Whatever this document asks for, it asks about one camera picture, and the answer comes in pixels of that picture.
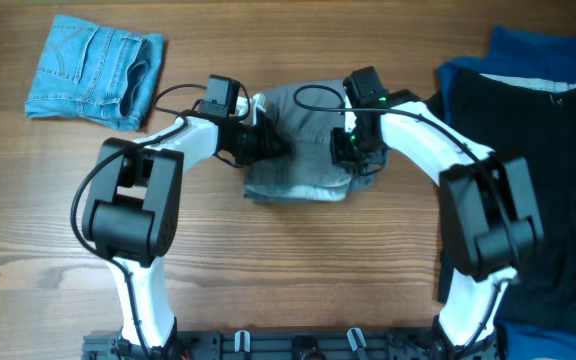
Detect grey shorts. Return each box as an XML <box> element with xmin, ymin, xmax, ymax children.
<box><xmin>243</xmin><ymin>80</ymin><xmax>389</xmax><ymax>203</ymax></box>

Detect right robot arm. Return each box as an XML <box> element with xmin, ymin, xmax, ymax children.
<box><xmin>333</xmin><ymin>88</ymin><xmax>544</xmax><ymax>357</ymax></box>

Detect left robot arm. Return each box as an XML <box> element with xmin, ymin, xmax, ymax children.
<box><xmin>71</xmin><ymin>110</ymin><xmax>290</xmax><ymax>359</ymax></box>

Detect folded light blue jeans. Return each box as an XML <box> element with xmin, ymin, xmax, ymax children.
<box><xmin>25</xmin><ymin>15</ymin><xmax>164</xmax><ymax>131</ymax></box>

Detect blue shirt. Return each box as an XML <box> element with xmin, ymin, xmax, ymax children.
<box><xmin>438</xmin><ymin>26</ymin><xmax>576</xmax><ymax>95</ymax></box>

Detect black garment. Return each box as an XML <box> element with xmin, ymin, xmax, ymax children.
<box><xmin>428</xmin><ymin>70</ymin><xmax>576</xmax><ymax>334</ymax></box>

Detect left black cable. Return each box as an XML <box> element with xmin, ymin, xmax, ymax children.
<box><xmin>69</xmin><ymin>82</ymin><xmax>254</xmax><ymax>356</ymax></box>

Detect black cable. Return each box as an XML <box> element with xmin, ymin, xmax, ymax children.
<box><xmin>292</xmin><ymin>83</ymin><xmax>524</xmax><ymax>351</ymax></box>
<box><xmin>69</xmin><ymin>82</ymin><xmax>254</xmax><ymax>356</ymax></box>

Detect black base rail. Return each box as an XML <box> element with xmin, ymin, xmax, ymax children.
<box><xmin>81</xmin><ymin>327</ymin><xmax>504</xmax><ymax>360</ymax></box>

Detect right black cable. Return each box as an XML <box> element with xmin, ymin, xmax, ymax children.
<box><xmin>292</xmin><ymin>83</ymin><xmax>524</xmax><ymax>351</ymax></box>

